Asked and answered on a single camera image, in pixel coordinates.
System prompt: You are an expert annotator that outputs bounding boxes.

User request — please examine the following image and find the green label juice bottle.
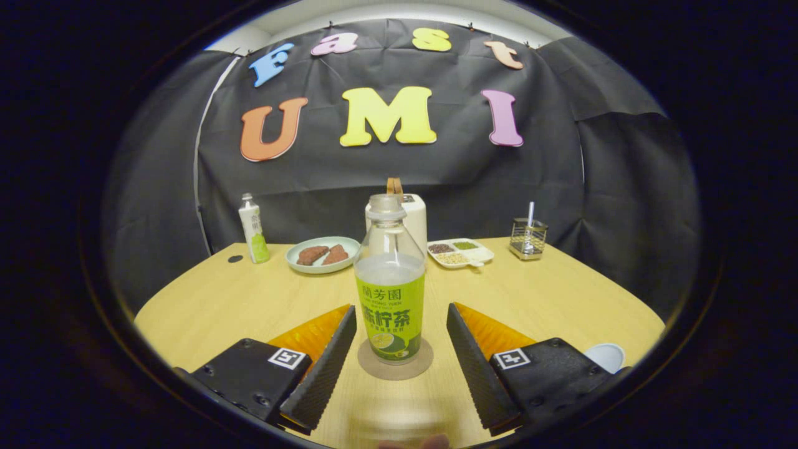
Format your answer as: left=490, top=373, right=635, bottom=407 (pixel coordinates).
left=354, top=193, right=426, bottom=366

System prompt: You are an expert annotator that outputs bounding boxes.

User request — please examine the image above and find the cream toaster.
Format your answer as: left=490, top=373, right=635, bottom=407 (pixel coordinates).
left=365, top=193, right=428, bottom=256

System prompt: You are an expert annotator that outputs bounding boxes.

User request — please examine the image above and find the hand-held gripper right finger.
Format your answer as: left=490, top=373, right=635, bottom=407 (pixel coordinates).
left=446, top=302, right=630, bottom=437

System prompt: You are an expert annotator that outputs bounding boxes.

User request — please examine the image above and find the small white green bottle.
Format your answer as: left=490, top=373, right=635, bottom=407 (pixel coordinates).
left=238, top=193, right=271, bottom=264

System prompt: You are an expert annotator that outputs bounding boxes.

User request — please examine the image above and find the wire mesh holder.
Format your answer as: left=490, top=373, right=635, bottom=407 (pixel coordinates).
left=509, top=218, right=549, bottom=261

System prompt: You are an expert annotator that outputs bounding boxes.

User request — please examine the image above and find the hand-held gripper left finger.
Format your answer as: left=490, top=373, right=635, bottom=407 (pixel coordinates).
left=187, top=304, right=358, bottom=435

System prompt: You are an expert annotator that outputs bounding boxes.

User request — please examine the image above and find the round brown coaster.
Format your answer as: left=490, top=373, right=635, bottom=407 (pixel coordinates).
left=357, top=337, right=435, bottom=381

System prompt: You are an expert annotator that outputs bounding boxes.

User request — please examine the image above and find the pale grey cup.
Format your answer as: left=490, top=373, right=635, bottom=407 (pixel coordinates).
left=583, top=342, right=626, bottom=375

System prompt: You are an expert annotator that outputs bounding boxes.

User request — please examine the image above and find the wooden table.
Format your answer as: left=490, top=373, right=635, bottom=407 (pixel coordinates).
left=134, top=236, right=666, bottom=449

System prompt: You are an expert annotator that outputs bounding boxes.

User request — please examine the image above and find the white divided grain tray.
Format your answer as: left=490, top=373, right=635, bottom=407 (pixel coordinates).
left=427, top=238, right=495, bottom=269

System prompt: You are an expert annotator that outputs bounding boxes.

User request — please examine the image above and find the pale green plate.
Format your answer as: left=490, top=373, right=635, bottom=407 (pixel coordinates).
left=286, top=236, right=362, bottom=274

